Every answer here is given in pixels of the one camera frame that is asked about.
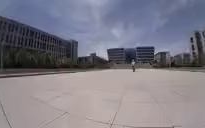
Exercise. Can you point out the pale stone slab plaza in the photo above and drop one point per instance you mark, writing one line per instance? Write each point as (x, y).
(100, 96)

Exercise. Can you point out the low dark building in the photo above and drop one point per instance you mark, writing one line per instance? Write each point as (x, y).
(91, 60)

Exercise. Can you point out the small pale building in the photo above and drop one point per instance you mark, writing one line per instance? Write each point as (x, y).
(162, 57)

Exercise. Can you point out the low dark kerb strip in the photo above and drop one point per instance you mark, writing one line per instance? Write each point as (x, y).
(26, 73)
(198, 70)

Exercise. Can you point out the twin-block building with glass middle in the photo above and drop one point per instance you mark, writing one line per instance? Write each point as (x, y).
(116, 55)

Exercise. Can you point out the person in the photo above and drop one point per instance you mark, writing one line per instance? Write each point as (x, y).
(133, 64)

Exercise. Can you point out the long grey windowed building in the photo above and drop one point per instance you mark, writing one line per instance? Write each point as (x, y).
(20, 35)

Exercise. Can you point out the wide pale stairs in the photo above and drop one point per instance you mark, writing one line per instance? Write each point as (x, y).
(126, 66)

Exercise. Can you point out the row of green trees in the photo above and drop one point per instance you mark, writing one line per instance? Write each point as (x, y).
(23, 58)

